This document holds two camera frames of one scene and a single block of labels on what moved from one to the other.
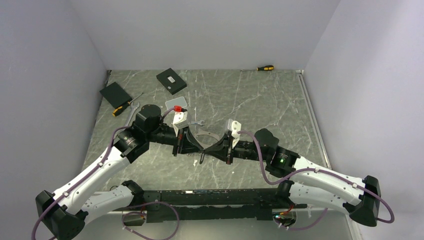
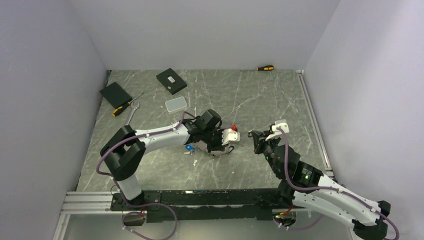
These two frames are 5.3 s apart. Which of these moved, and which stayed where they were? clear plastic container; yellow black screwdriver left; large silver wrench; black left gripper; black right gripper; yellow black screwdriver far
Moved: black left gripper; black right gripper
Stayed: clear plastic container; yellow black screwdriver left; large silver wrench; yellow black screwdriver far
